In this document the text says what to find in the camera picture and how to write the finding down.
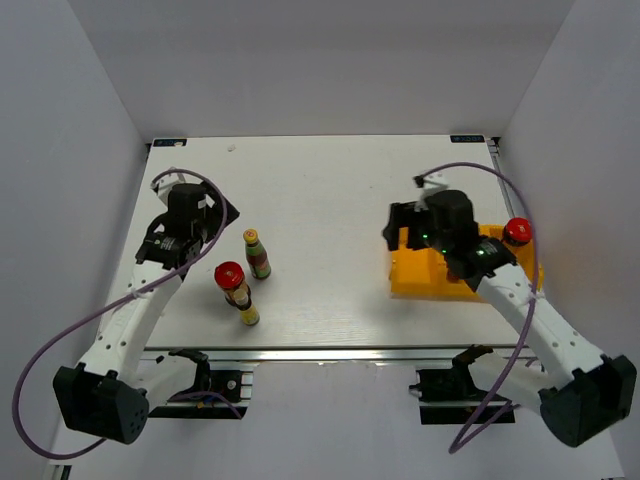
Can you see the aluminium table edge rail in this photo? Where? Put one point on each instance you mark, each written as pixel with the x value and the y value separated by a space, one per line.
pixel 334 352

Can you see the red-lid chili sauce jar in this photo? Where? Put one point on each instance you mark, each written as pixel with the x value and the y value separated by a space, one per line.
pixel 517 232

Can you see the white-cap yellow-label bottle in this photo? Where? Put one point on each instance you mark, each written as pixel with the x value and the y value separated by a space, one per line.
pixel 248 312

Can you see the yellow plastic bin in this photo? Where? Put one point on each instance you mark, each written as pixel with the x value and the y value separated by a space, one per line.
pixel 424 274

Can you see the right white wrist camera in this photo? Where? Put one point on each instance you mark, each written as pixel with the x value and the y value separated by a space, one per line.
pixel 428 186

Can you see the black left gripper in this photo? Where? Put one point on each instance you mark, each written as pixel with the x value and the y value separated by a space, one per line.
pixel 215 222

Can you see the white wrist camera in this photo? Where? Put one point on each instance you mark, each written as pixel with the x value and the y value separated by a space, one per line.
pixel 167 181
pixel 428 186

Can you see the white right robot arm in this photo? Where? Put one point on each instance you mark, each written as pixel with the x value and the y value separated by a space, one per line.
pixel 581 391

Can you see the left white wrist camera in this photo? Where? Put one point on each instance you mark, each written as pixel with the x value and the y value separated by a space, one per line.
pixel 167 181

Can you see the right blue corner sticker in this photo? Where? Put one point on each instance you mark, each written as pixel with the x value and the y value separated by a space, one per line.
pixel 463 138

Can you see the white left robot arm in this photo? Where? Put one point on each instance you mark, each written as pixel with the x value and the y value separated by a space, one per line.
pixel 107 394

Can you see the green-label sauce bottle yellow cap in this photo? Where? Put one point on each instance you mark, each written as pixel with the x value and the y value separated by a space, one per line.
pixel 256 255

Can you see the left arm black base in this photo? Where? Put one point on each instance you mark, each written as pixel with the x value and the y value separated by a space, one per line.
pixel 221 390

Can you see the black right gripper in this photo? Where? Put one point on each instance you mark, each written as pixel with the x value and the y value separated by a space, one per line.
pixel 401 216

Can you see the red-lid sauce jar yellow label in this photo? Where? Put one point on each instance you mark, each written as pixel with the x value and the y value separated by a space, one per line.
pixel 229 277

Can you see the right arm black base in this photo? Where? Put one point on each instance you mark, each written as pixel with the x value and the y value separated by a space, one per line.
pixel 447 395

